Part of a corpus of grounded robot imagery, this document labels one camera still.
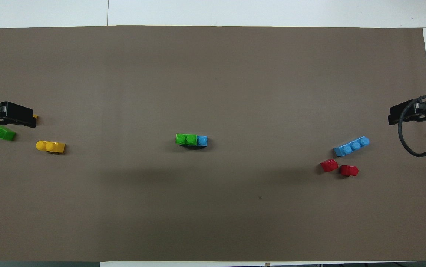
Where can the green two-stud block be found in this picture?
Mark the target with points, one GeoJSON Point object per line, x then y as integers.
{"type": "Point", "coordinates": [186, 139]}
{"type": "Point", "coordinates": [2, 133]}

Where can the blue three-stud block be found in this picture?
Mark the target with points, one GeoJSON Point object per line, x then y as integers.
{"type": "Point", "coordinates": [202, 141]}
{"type": "Point", "coordinates": [352, 147]}

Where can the red single-stud block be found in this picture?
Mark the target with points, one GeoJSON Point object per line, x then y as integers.
{"type": "Point", "coordinates": [329, 165]}
{"type": "Point", "coordinates": [349, 170]}

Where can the brown table mat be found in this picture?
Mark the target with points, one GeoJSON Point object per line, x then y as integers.
{"type": "Point", "coordinates": [212, 81]}

